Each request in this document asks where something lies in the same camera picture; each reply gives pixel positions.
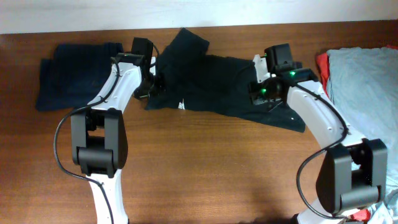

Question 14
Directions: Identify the dark green t-shirt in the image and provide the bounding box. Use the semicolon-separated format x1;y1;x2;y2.
146;28;305;133

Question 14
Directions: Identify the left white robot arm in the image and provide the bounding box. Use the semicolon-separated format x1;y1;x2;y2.
71;54;158;223

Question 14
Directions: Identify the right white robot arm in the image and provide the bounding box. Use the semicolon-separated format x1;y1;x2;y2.
249;68;387;223

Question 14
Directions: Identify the folded navy blue garment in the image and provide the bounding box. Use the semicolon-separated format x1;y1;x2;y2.
35;42;123;111

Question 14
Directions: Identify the light blue t-shirt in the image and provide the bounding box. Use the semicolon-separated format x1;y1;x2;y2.
326;47;398;224

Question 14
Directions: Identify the red garment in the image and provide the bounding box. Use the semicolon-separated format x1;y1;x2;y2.
316;44;398;222

